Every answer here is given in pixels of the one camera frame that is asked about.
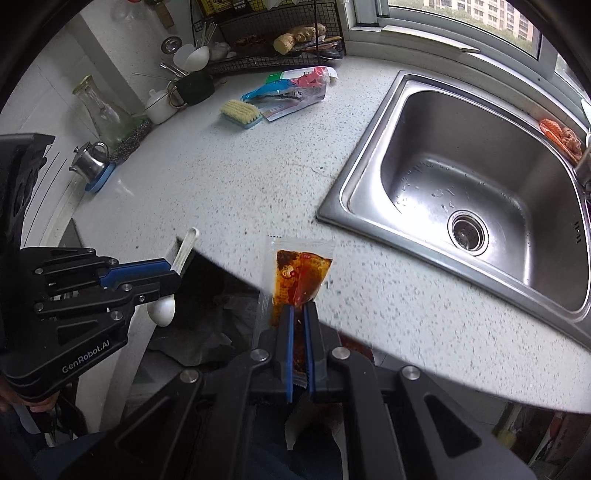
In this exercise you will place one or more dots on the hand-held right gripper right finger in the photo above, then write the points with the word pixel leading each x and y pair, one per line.
pixel 308 355

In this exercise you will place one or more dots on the ginger root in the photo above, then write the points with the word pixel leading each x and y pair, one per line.
pixel 310 31
pixel 284 44

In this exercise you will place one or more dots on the metal strainer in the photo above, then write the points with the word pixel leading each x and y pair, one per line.
pixel 171 45

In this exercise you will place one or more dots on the orange dishcloth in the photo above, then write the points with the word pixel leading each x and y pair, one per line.
pixel 561 136

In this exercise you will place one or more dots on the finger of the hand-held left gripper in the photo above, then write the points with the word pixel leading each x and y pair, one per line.
pixel 92 307
pixel 138 272

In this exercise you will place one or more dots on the stainless steel sink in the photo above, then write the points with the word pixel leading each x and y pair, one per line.
pixel 461 161

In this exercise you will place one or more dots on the white ceramic spoon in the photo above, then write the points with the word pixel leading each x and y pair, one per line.
pixel 161 311

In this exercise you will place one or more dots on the person's left hand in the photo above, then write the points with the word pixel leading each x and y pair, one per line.
pixel 32 406

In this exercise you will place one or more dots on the yellow bristle scrub brush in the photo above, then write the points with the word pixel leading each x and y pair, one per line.
pixel 240 113

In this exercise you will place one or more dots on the clear bag of plastic items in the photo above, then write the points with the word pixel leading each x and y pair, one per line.
pixel 295 94

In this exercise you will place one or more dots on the black mug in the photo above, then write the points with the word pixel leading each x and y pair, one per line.
pixel 196 87

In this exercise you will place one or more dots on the blue coaster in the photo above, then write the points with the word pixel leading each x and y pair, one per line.
pixel 101 180

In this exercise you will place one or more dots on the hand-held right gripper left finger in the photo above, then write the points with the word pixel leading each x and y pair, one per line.
pixel 289 350

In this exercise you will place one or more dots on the glass carafe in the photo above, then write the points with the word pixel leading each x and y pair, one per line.
pixel 106 120

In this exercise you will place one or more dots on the small steel teapot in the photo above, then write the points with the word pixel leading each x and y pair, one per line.
pixel 90 159

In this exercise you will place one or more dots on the white lidded ceramic cup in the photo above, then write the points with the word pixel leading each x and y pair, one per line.
pixel 159 108

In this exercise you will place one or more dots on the sink drain strainer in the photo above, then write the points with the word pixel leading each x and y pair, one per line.
pixel 467 230

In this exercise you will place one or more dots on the white window frame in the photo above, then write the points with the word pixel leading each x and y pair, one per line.
pixel 415 39

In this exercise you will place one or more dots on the red chilli sauce packet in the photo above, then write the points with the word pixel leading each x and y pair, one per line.
pixel 300 277

